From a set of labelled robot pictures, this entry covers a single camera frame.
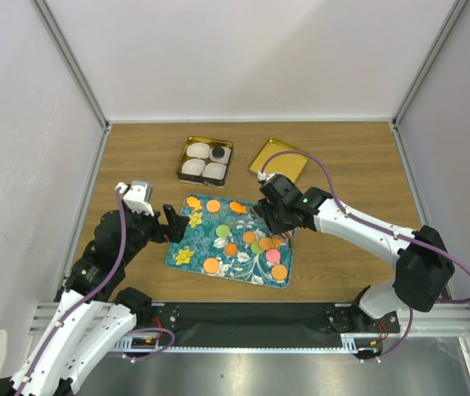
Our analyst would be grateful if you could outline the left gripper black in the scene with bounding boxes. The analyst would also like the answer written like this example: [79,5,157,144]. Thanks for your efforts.
[119,197,189,264]

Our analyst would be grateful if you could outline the green round cookie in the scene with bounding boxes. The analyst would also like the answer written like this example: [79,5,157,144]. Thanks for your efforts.
[215,224,230,238]

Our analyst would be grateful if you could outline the orange fish cookie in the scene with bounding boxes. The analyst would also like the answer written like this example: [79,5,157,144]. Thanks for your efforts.
[186,196,203,212]
[229,201,247,215]

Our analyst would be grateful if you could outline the metal tongs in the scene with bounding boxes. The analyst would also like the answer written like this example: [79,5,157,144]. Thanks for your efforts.
[270,231,294,249]

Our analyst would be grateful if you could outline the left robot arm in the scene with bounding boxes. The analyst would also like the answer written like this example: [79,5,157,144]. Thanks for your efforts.
[0,202,190,395]

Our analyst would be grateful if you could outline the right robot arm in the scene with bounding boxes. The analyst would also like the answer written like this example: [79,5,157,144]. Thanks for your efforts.
[255,173,454,332]

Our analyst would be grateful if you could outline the orange round cookie top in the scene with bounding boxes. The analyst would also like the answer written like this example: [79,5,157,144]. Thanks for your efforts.
[206,199,222,213]

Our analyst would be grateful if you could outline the orange round cookie pile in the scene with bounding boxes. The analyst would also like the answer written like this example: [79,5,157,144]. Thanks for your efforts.
[258,237,273,251]

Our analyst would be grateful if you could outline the orange round cookie centre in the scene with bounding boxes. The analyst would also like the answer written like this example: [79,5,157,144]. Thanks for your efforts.
[242,231,257,245]

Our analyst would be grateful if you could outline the teal floral tray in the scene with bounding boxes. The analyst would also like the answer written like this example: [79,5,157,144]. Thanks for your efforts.
[166,194,294,289]

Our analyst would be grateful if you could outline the pink round cookie lower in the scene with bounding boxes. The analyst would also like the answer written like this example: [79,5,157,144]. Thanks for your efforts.
[266,248,281,264]

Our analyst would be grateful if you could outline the gold tin lid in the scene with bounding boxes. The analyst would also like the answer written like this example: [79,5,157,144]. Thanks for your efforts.
[249,138,308,182]

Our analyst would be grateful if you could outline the green cookie under pile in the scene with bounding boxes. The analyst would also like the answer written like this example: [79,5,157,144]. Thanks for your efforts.
[251,241,263,254]

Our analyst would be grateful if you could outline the orange dotted cookie front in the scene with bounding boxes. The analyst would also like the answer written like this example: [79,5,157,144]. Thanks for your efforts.
[203,257,220,274]

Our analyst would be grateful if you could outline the orange dotted cookie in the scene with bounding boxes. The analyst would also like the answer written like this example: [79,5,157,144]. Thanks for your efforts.
[270,264,289,281]
[203,257,220,274]

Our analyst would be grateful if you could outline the white paper cup front-left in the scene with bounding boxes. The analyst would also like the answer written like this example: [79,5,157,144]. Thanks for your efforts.
[181,158,206,176]

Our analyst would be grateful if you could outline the orange dotted cookie right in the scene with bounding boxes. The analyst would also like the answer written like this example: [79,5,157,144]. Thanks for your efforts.
[270,264,289,281]

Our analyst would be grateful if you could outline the white paper cup front-right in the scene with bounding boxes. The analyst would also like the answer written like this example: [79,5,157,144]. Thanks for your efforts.
[202,162,227,180]

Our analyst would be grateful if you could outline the square cookie tin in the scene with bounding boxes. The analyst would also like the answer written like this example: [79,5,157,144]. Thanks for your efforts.
[176,136,234,188]

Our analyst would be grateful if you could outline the white paper cup back-left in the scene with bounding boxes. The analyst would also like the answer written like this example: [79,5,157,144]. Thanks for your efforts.
[186,142,211,159]

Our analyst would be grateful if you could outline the white paper cup back-right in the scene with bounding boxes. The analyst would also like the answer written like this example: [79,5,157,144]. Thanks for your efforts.
[209,146,232,164]

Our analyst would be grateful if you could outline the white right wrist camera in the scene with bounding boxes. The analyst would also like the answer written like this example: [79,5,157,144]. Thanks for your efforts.
[256,172,275,185]

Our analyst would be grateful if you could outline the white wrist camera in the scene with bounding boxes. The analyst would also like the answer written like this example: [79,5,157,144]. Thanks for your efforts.
[256,172,275,185]
[115,181,154,216]

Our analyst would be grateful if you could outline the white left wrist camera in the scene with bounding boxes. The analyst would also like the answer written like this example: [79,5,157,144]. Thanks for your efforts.
[115,181,154,216]

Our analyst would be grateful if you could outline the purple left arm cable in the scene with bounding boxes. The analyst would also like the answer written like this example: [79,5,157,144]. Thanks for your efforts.
[12,185,176,396]

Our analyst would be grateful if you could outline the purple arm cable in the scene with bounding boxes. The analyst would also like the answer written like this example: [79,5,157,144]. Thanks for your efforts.
[258,150,470,364]
[12,185,176,396]

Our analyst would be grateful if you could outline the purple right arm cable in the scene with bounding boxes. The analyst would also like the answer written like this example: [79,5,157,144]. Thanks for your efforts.
[258,150,470,364]

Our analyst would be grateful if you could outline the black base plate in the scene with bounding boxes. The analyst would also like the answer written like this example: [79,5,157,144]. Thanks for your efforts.
[153,302,400,349]

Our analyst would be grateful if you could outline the aluminium frame rail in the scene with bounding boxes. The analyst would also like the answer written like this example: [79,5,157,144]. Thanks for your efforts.
[28,301,470,356]

